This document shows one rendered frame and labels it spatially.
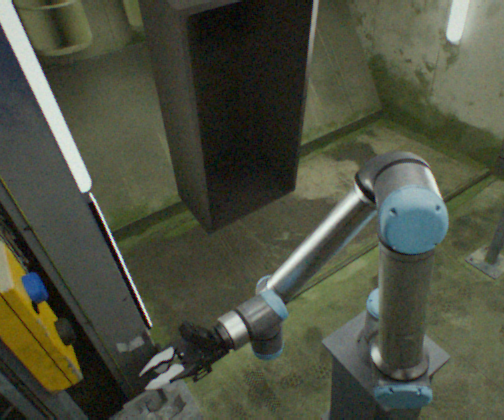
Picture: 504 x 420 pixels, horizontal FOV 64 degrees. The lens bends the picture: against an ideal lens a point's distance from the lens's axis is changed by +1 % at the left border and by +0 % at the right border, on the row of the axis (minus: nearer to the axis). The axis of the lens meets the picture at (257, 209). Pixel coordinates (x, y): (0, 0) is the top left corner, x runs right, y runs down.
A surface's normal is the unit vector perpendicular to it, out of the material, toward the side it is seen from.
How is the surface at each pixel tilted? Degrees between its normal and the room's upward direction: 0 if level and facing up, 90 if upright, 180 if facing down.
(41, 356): 90
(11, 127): 90
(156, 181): 57
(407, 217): 83
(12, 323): 90
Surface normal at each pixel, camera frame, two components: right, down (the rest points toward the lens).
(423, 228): -0.13, 0.55
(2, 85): 0.55, 0.50
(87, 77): 0.41, 0.00
